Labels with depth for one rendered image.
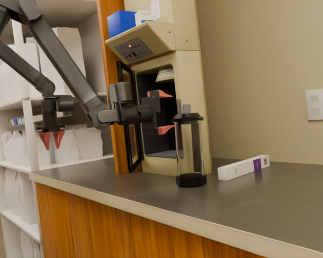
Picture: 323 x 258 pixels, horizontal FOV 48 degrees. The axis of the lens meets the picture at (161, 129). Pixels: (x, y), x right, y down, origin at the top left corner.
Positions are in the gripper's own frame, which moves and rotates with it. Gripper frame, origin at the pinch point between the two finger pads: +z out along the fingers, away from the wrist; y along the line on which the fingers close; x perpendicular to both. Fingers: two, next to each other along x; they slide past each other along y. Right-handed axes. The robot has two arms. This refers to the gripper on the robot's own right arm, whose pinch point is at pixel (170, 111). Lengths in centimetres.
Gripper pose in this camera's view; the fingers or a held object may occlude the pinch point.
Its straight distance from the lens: 121.0
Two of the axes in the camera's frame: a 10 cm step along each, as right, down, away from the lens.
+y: -0.8, -9.9, -0.5
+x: -5.9, 0.1, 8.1
